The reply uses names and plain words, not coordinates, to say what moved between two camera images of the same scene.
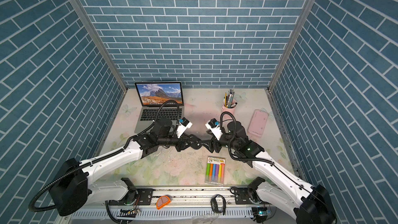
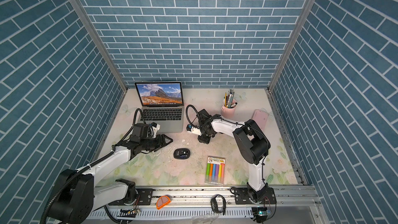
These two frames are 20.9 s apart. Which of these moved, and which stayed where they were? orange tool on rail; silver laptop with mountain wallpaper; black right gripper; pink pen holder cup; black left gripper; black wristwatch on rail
Moved: black left gripper; black right gripper
Stayed: orange tool on rail; pink pen holder cup; silver laptop with mountain wallpaper; black wristwatch on rail
